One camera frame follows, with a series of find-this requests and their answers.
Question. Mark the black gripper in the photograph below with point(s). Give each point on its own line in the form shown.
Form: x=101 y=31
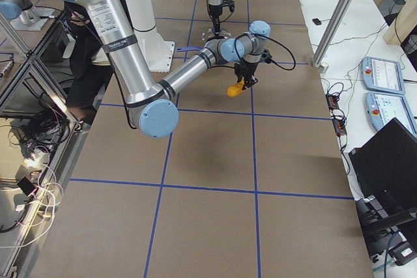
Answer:
x=248 y=67
x=215 y=12

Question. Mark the yellow plastic corn cob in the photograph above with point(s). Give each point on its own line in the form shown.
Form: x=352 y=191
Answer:
x=236 y=89

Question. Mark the glass pot lid blue knob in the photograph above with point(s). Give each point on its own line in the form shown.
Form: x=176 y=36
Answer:
x=210 y=34

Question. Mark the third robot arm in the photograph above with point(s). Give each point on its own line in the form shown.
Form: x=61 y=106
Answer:
x=16 y=4

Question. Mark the small black device on table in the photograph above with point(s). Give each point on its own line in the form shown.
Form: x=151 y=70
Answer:
x=316 y=21

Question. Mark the person in dark clothes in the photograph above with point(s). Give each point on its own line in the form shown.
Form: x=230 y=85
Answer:
x=89 y=77

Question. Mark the upper teach pendant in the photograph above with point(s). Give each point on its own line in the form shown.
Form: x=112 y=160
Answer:
x=382 y=75

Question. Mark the teach pendant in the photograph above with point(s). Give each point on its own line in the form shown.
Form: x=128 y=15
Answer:
x=383 y=107
x=382 y=75

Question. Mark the lower teach pendant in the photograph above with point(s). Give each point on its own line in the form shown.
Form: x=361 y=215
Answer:
x=383 y=107

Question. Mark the black laptop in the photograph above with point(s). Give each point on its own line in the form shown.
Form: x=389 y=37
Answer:
x=387 y=162

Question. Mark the black monitor stand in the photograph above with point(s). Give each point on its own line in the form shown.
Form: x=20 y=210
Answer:
x=385 y=223

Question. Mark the black power supply box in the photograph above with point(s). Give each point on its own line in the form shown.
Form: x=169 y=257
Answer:
x=402 y=253

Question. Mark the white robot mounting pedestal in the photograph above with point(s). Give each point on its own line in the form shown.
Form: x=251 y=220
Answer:
x=157 y=52

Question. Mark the aluminium frame post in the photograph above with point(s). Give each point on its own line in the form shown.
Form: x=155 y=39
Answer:
x=330 y=31

